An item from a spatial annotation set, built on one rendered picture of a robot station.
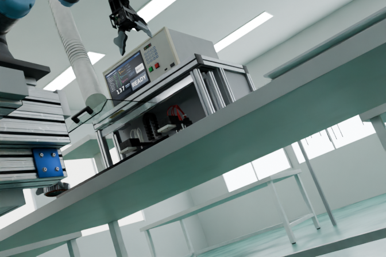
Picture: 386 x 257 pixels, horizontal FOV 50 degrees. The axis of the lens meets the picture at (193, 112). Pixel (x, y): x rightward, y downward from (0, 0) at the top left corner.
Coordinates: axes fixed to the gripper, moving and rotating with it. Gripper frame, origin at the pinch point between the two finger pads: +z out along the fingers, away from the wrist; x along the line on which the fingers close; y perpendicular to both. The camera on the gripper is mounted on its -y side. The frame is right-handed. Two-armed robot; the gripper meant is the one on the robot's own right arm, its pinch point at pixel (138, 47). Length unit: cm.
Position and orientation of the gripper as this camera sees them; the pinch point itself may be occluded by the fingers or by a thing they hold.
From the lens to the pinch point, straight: 159.2
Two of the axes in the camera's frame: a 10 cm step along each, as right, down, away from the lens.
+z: 3.3, 9.1, -2.7
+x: 8.2, -4.1, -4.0
